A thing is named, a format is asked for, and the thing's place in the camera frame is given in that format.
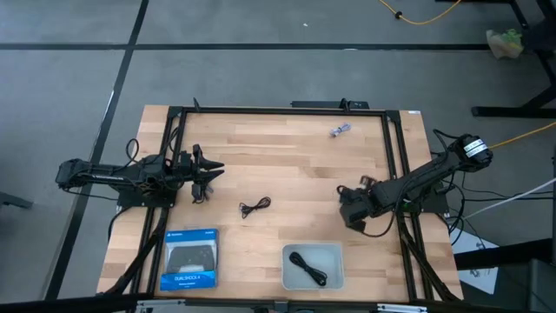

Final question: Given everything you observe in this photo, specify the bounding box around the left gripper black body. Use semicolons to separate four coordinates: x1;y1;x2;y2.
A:
175;143;210;205

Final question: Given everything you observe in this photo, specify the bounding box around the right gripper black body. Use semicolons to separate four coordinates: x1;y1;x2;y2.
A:
337;175;378;232

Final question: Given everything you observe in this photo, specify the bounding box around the white braided USB-C cable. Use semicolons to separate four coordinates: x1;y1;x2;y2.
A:
328;123;353;139

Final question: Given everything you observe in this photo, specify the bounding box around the grey plastic tray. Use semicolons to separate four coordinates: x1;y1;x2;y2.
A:
281;243;346;291

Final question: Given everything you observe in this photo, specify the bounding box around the blue DualShock controller box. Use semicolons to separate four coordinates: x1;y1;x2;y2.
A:
159;228;220;292

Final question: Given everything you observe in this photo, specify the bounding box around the white paper sheet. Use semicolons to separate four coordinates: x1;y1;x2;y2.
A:
451;229;500;296

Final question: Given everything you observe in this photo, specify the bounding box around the dark furniture foot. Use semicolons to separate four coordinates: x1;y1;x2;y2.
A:
0;190;34;210

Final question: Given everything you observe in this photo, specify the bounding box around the plastic bag with green contents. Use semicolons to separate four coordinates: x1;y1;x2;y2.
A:
485;28;525;60

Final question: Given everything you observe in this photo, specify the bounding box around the right arm black wrist cable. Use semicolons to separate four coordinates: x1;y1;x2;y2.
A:
361;203;400;239

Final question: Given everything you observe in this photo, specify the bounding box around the arm black wrist cable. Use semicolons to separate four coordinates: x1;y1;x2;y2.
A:
124;137;141;165
361;203;400;239

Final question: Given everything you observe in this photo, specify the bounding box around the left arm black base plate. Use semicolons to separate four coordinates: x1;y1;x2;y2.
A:
116;190;178;210

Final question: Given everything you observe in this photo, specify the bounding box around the left arm black wrist cable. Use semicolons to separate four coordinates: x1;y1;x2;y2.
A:
124;137;141;165

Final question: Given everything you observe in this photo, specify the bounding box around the black long USB-C cable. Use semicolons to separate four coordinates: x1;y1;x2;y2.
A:
288;251;328;288

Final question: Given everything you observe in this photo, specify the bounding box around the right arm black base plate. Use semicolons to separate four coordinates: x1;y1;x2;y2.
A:
403;190;449;215

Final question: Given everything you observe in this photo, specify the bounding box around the black aluminium table frame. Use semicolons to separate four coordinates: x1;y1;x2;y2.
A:
97;98;464;303

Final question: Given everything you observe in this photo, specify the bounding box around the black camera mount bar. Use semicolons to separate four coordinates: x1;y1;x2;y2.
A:
290;97;371;110

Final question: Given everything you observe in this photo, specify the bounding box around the silver metal bracket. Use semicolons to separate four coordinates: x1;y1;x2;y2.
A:
135;298;187;313
376;303;429;313

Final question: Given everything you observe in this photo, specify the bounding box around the black floor cable bundle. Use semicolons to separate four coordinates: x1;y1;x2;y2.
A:
447;173;556;247

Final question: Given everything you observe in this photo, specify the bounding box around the white floor cable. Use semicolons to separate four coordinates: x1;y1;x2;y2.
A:
462;177;556;221

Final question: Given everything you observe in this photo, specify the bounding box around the yellow extension cord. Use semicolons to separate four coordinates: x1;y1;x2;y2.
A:
489;122;556;150

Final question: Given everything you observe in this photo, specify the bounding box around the black desk leg frame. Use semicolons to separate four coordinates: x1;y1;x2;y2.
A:
434;0;556;119

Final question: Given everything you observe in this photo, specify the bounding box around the yellow floor cable with plug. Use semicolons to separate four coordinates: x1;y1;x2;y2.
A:
377;0;462;26

